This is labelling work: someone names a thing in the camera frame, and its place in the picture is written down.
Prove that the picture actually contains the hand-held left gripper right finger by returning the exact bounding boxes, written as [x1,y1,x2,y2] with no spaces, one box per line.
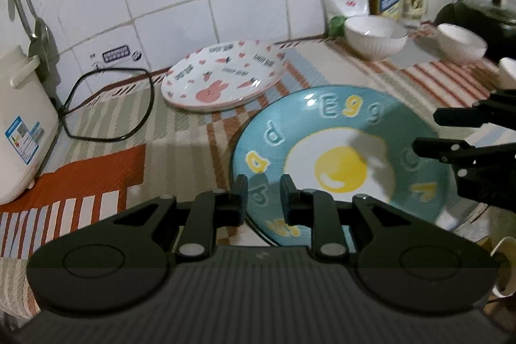
[280,174,408,262]

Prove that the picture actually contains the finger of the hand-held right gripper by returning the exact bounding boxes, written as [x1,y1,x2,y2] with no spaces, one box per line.
[412,136,516,171]
[433,88,516,127]

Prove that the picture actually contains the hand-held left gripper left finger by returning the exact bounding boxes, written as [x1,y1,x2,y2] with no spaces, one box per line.
[115,175,248,262]

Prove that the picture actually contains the blue egg print plate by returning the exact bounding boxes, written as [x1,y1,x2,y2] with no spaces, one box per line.
[229,85,460,248]

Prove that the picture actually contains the white ribbed bowl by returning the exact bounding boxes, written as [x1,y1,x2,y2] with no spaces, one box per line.
[344,15,409,61]

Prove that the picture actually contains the white cup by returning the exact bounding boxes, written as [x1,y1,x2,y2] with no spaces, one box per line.
[490,235,516,298]

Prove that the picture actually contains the black pot with lid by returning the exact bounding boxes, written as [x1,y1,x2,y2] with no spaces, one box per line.
[433,0,516,58]

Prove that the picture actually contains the pink rabbit print plate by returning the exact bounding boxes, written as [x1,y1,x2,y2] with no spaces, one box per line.
[161,40,288,113]

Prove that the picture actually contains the striped table mat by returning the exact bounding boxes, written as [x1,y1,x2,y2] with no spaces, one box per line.
[0,32,516,320]

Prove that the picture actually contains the white rice cooker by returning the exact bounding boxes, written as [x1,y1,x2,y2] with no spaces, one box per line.
[0,45,61,204]

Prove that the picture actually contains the metal spatula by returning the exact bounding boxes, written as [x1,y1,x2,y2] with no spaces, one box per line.
[4,0,59,58]

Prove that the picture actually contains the black power cable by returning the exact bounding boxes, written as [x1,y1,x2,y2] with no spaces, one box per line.
[60,67,156,142]

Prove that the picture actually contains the small wall sticker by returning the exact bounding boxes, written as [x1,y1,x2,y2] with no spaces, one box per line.
[89,45,142,64]

